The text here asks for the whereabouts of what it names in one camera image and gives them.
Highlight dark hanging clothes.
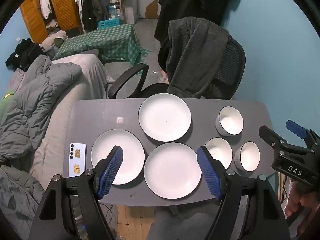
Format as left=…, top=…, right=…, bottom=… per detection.
left=82, top=0, right=111, bottom=33

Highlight white smartphone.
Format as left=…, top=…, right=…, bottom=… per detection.
left=68, top=142, right=87, bottom=178

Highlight person's right hand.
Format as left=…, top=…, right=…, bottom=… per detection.
left=284, top=182, right=320, bottom=218

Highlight colourful plastic bags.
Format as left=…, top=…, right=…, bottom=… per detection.
left=152, top=69, right=168, bottom=83

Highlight black clothes pile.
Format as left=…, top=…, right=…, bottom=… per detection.
left=6, top=38, right=45, bottom=72

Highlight beige hooded garment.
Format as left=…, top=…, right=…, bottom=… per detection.
left=39, top=30, right=68, bottom=52

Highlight white hanging shirt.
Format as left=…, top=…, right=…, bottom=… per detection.
left=38, top=0, right=53, bottom=20

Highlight large white ribbed bowl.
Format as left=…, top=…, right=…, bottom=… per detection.
left=215, top=106, right=244, bottom=137

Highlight grey cloth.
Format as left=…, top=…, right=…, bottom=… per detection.
left=147, top=206, right=221, bottom=240

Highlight blue plastic crate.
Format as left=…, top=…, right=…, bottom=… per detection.
left=98, top=19, right=122, bottom=29

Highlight white plate black rim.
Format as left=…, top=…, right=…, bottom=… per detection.
left=138, top=93, right=193, bottom=142
left=143, top=142, right=203, bottom=200
left=90, top=129, right=146, bottom=186

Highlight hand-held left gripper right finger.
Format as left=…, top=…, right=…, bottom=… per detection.
left=197, top=146, right=292, bottom=240

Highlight grey-green crumpled blanket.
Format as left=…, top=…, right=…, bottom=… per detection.
left=0, top=164, right=47, bottom=240

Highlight green checked tablecloth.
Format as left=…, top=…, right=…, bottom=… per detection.
left=52, top=23, right=152, bottom=68

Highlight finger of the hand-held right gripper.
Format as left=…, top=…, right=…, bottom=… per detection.
left=259, top=125, right=313, bottom=155
left=286, top=119, right=320, bottom=155

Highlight black office chair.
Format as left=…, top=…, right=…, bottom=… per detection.
left=108, top=36, right=247, bottom=101

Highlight beige cardboard sheets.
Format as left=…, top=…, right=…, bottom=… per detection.
left=277, top=174, right=288, bottom=207

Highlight light grey bed sheet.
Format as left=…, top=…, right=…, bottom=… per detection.
left=29, top=53, right=113, bottom=188

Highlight lilac cloth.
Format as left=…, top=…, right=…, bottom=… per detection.
left=9, top=69, right=27, bottom=92

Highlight grey duvet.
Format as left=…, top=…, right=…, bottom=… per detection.
left=0, top=54, right=83, bottom=164

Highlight translucent plastic bag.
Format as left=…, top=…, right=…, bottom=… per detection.
left=280, top=177, right=293, bottom=217

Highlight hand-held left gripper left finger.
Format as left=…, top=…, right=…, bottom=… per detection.
left=29, top=145, right=124, bottom=240

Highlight black hanging jacket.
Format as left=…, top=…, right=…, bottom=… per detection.
left=154, top=0, right=239, bottom=43

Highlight wooden louvered wardrobe door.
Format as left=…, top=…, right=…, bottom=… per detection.
left=19, top=0, right=48, bottom=45
left=47, top=0, right=85, bottom=35

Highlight grey fleece robe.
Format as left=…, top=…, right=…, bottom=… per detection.
left=166, top=16, right=230, bottom=99

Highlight small white ribbed bowl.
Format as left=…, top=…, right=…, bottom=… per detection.
left=204, top=137, right=234, bottom=170
left=233, top=141, right=261, bottom=172

